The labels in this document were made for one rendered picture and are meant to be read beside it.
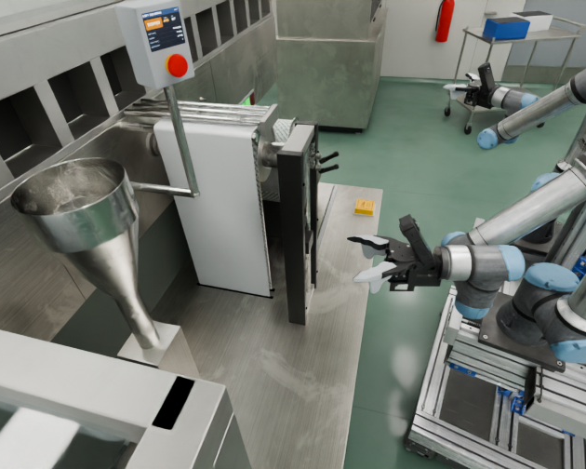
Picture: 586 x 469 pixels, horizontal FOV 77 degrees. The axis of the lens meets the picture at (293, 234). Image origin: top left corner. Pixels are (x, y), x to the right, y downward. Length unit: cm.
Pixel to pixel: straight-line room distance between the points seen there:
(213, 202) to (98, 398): 78
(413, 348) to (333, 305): 111
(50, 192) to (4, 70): 25
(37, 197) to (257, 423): 65
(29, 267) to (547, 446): 180
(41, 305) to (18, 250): 13
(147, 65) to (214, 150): 35
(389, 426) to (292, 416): 104
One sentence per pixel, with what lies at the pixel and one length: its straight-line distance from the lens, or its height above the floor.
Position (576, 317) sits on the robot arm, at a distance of 108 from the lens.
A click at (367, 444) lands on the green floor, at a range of 191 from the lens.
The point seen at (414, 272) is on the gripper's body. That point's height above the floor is 122.
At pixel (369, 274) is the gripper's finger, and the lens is 74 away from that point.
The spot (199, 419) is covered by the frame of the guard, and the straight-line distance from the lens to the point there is 21.
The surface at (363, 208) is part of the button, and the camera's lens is 145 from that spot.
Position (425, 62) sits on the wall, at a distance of 576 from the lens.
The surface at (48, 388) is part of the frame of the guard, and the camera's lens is 25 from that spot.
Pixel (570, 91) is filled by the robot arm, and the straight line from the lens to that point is 147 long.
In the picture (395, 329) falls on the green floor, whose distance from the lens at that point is 223.
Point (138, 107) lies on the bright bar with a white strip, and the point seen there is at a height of 145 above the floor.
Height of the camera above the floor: 178
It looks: 40 degrees down
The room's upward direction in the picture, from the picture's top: 3 degrees counter-clockwise
